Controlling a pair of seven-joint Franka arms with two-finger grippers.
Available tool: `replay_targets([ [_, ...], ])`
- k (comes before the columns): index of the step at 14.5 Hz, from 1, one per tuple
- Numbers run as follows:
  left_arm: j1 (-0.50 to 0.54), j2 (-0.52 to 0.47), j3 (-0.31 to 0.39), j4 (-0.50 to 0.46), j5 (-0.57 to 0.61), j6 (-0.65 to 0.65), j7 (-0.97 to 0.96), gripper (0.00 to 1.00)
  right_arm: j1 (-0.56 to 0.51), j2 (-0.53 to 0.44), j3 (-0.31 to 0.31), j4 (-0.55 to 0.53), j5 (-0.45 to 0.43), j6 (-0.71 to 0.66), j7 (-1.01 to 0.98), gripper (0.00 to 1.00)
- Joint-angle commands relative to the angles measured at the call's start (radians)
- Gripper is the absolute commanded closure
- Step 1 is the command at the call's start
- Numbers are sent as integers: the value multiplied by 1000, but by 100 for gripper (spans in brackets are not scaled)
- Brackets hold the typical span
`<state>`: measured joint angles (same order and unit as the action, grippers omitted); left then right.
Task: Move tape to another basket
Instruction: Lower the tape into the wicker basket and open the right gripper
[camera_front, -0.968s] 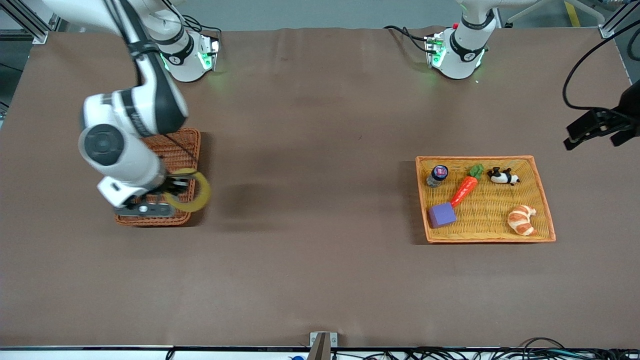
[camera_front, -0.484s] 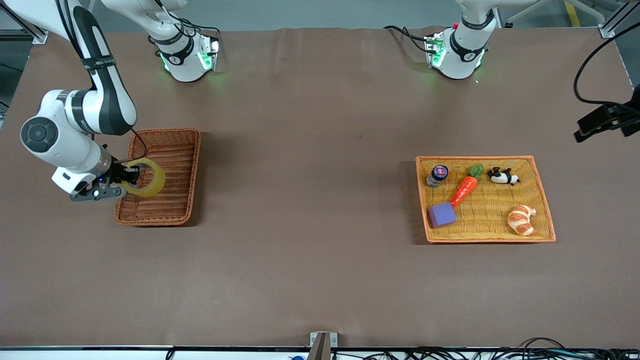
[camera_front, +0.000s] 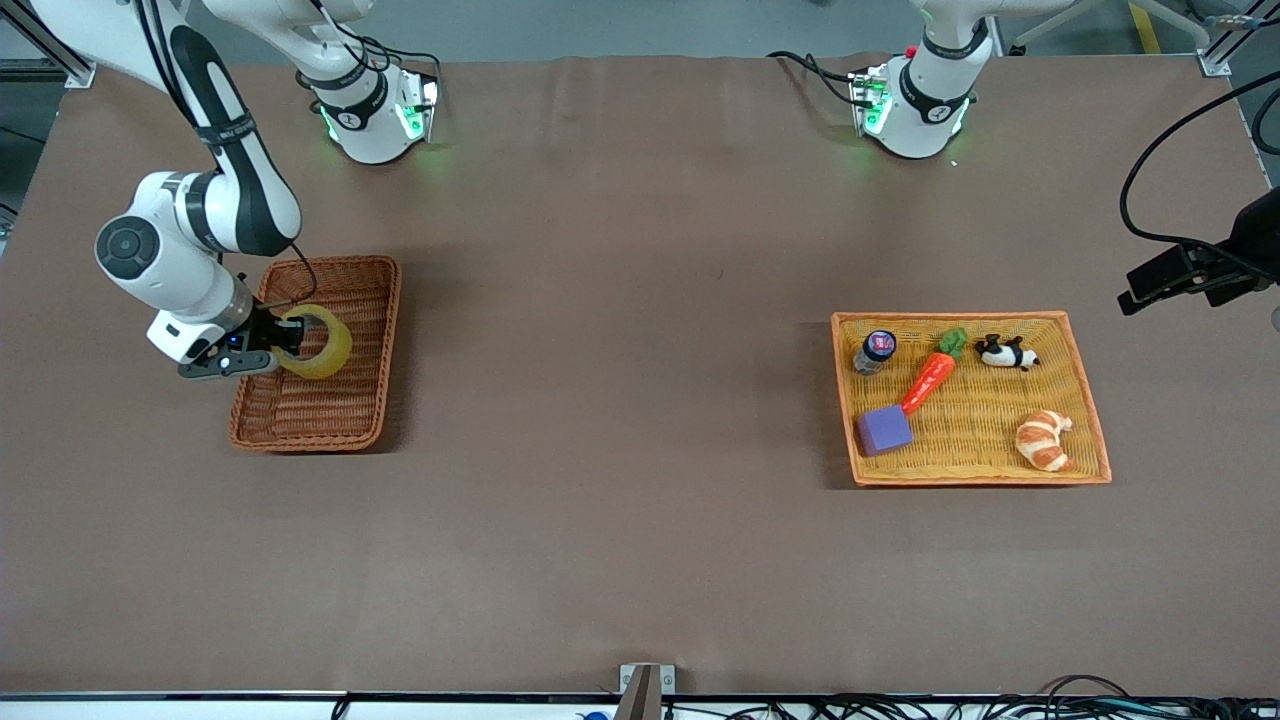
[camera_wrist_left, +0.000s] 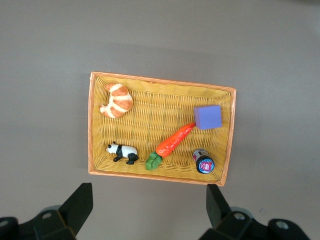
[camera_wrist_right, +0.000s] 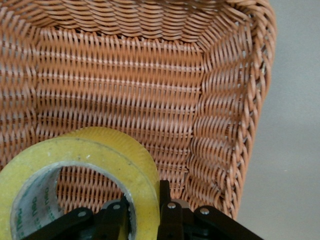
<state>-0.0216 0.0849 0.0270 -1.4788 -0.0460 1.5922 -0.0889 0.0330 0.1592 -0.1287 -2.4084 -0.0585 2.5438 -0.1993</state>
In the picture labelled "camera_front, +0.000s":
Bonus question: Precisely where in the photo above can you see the yellow adhesive tape roll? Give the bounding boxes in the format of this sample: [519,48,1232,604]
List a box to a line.
[276,304,354,381]

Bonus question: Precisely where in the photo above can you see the brown wicker basket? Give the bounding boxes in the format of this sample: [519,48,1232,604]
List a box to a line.
[229,256,403,454]

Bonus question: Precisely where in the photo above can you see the black white panda toy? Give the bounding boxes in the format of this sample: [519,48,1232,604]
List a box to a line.
[975,334,1041,372]

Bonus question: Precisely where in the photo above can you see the toy croissant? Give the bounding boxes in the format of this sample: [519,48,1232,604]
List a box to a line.
[1015,409,1076,473]

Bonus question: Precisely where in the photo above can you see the yellow wicker tray orange rim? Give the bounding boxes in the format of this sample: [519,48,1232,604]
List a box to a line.
[831,311,1113,488]

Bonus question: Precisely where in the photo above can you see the orange toy carrot green top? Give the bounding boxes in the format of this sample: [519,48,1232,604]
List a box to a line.
[900,327,970,416]

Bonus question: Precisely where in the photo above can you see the small jar blue lid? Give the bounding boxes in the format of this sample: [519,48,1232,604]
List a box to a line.
[853,330,898,377]

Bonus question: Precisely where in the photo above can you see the purple foam cube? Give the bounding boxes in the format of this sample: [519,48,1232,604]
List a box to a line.
[856,405,914,458]

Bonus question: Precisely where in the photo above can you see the large table cover cloth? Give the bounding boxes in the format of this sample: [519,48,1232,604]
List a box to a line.
[0,55,1280,697]

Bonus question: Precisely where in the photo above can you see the aluminium frame post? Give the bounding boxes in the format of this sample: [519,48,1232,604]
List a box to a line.
[0,0,97,89]
[1140,0,1280,77]

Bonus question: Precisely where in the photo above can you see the black right base cable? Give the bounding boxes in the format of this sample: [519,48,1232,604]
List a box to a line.
[365,45,443,86]

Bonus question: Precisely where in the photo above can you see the black base cable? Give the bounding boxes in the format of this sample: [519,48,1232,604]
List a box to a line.
[768,50,861,109]
[365,45,443,86]

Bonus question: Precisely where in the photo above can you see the black left base cable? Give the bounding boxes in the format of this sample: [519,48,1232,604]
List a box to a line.
[768,50,861,109]

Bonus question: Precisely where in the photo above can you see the metal table edge bracket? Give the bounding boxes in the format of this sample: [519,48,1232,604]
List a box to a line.
[619,663,677,720]

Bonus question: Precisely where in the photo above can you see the black cable bundle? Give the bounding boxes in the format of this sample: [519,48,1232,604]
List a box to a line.
[660,675,1280,720]

